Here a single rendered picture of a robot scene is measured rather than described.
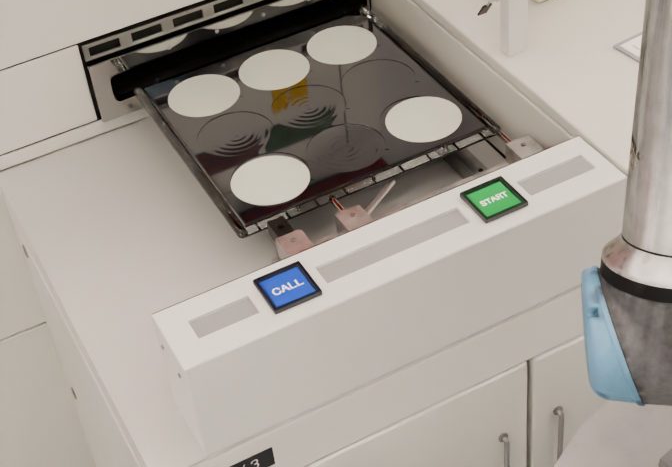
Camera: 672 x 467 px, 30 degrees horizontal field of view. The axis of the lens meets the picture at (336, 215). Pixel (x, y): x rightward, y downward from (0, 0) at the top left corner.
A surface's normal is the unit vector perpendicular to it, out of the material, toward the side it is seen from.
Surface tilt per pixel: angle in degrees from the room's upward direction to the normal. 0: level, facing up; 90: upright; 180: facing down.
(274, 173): 1
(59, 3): 90
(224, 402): 90
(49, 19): 90
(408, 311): 90
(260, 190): 1
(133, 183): 0
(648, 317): 71
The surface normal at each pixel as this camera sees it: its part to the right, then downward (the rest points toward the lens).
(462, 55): -0.88, 0.36
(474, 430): 0.46, 0.54
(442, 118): -0.11, -0.76
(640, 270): -0.47, -0.46
